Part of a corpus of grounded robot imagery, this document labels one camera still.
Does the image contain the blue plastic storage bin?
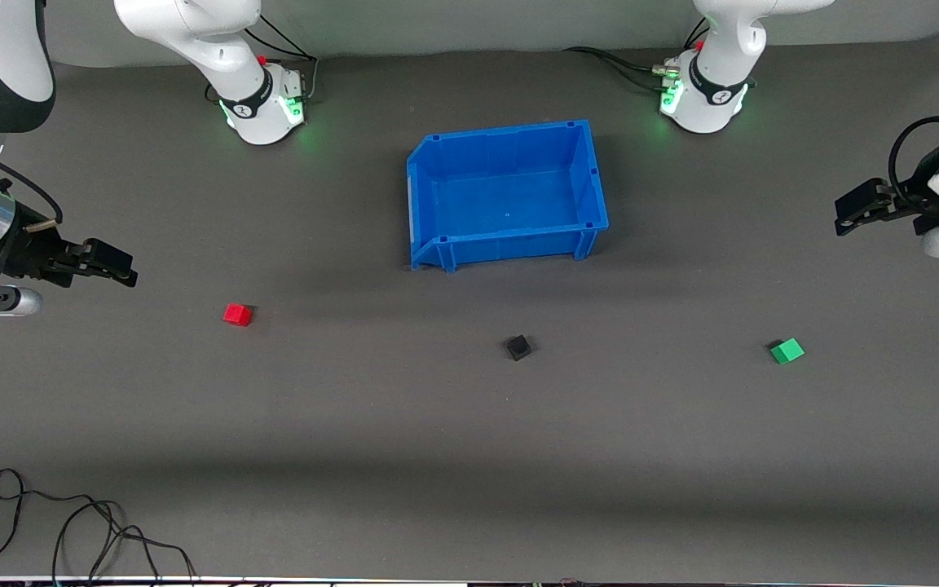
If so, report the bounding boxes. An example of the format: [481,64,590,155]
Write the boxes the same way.
[406,119,610,273]

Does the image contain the dark grey table mat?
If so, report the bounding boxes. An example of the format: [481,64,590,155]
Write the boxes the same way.
[0,31,939,583]

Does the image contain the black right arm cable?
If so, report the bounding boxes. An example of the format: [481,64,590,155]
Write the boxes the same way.
[0,135,64,227]

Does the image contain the loose black cable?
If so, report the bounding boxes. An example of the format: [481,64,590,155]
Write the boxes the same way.
[0,468,197,586]

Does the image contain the black right arm base cables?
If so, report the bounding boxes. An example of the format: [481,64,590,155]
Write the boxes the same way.
[244,12,320,105]

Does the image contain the black arm base cables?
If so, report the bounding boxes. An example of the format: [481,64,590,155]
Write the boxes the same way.
[562,18,711,92]
[244,12,320,105]

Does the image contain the black left arm base cables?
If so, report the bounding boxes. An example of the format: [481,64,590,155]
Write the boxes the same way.
[562,18,711,92]

